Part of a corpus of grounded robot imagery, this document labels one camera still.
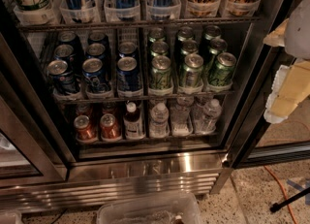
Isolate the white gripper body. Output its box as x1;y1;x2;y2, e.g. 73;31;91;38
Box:
284;0;310;59

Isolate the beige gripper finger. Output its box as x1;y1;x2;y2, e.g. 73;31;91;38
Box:
263;60;310;124
263;18;289;47

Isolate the green can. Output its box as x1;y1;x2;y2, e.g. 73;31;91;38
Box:
147;27;166;43
176;26;195;42
201;25;222;44
204;38;228;70
150;41;169;57
179;53;203;87
180;40;199;56
207;52;236;86
150;55;171;90

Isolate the fridge glass door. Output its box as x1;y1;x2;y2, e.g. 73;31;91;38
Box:
227;0;309;169

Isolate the stainless steel fridge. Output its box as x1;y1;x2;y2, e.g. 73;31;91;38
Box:
0;0;310;214

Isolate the red can right front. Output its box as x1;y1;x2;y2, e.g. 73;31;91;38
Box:
100;113;121;140

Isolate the red can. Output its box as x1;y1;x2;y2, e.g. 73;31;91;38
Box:
74;115;97;143
100;113;121;140

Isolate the blue can left back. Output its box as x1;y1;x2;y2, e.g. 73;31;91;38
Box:
58;31;81;51

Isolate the red can left front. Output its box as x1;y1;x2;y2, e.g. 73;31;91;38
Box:
74;115;97;143

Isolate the blue can left middle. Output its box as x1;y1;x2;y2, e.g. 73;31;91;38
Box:
54;44;77;70

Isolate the blue can left front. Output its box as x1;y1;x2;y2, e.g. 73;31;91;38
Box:
46;60;79;95

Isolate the clear water bottle right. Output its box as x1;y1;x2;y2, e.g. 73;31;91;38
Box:
197;99;222;134

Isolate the clear water bottle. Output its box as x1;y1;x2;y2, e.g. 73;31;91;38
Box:
197;99;222;134
149;103;169;138

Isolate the black stand leg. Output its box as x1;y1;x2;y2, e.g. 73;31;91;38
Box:
270;187;310;213

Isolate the clear water bottle left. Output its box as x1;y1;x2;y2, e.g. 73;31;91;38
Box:
149;103;169;138

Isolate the brown drink bottle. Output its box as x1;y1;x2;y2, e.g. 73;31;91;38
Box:
123;102;144;140

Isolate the clear plastic bin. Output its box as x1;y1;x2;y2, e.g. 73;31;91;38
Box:
96;192;202;224

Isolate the orange cable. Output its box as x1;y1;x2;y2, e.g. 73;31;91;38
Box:
263;165;298;224

